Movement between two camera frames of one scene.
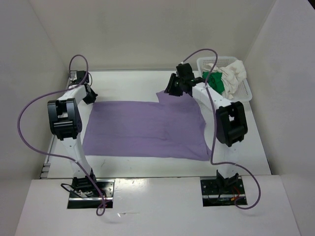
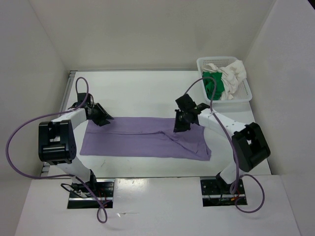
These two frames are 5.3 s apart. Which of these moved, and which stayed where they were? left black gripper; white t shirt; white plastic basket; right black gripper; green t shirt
Moved: right black gripper; left black gripper
Stayed: white plastic basket; green t shirt; white t shirt
